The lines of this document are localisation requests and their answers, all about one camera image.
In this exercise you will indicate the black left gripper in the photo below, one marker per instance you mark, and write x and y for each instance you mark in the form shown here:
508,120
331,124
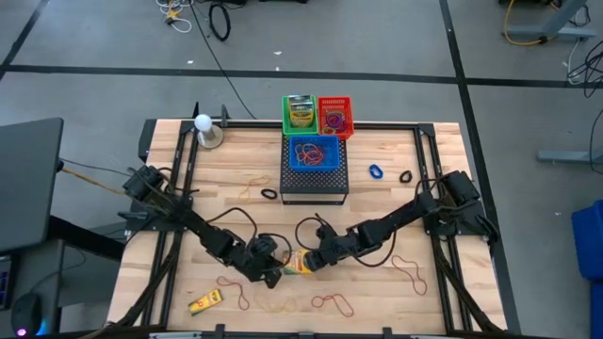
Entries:
259,259

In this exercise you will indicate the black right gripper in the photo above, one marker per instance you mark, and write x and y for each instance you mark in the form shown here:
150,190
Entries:
337,247

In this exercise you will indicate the blue plastic basket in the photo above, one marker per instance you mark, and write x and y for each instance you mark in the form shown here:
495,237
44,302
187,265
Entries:
330,166

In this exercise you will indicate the orange rubber band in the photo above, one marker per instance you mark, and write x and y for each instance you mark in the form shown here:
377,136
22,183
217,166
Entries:
306,147
299,157
313,162

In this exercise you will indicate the green plastic basket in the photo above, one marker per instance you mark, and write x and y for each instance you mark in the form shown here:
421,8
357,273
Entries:
301,131

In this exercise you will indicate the purple coil wristband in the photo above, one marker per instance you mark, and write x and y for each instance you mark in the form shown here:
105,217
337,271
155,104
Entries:
340,123

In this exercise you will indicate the red plastic basket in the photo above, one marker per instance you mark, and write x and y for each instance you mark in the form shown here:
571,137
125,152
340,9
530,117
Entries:
324,106

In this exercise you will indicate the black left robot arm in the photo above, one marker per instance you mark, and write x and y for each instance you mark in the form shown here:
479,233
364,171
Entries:
202,230

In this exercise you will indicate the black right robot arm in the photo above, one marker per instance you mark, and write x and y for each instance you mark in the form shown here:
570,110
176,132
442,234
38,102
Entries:
400,216

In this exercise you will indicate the grey desk foot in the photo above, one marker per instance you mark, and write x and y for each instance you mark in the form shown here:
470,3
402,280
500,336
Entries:
565,156

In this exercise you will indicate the grey desk leg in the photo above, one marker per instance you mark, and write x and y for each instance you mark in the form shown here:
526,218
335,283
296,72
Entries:
560,21

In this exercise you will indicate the yellow rubber band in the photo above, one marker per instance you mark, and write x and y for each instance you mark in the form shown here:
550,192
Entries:
264,303
245,193

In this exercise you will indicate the black coil wristband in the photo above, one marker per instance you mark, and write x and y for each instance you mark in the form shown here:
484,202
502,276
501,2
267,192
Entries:
402,177
263,193

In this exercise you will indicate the black perforated metal shelf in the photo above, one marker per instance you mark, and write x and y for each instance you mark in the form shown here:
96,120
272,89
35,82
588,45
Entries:
311,183

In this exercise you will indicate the small yellow crayon box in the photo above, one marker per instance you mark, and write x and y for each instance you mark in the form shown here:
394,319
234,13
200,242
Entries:
205,302

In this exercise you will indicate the blue coil wristband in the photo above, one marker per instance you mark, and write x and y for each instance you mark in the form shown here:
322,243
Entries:
372,171

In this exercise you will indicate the white bulb lamp wooden base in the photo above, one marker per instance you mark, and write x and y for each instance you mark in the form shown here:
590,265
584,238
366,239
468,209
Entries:
203,122

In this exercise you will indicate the black computer mouse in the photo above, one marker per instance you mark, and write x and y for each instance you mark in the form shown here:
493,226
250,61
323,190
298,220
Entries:
26,313

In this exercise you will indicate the blue storage bin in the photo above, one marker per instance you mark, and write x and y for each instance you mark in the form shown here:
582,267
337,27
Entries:
598,311
591,240

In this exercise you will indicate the black device with lights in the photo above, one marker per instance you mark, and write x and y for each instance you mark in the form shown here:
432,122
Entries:
4,282

